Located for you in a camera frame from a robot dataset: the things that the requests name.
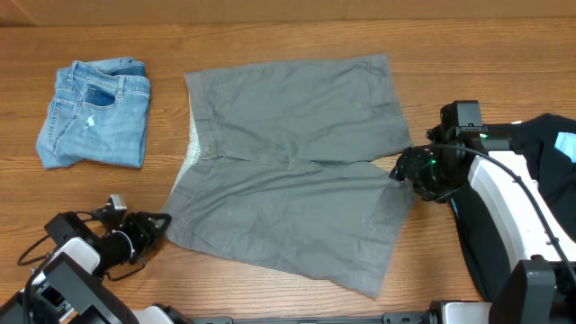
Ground grey cotton shorts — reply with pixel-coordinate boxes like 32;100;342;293
164;54;415;297

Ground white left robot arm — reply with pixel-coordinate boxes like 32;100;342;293
1;210;187;324

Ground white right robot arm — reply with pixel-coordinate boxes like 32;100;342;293
390;101;575;324

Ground folded blue denim shorts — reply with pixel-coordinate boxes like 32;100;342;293
36;57;150;169

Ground black t-shirt pile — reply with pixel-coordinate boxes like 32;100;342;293
450;113;575;302

